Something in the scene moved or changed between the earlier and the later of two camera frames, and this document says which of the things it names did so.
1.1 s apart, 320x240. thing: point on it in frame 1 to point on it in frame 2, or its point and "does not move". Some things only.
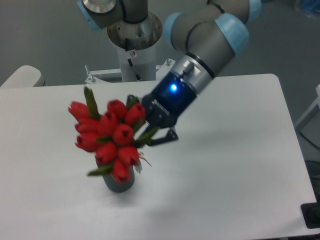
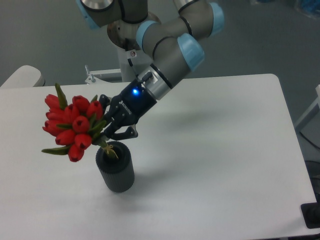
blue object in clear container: (310, 6) does not move
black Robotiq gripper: (171, 96) to (133, 102)
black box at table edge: (311, 214) does not move
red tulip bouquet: (112, 135) to (76, 123)
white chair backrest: (26, 76) does not move
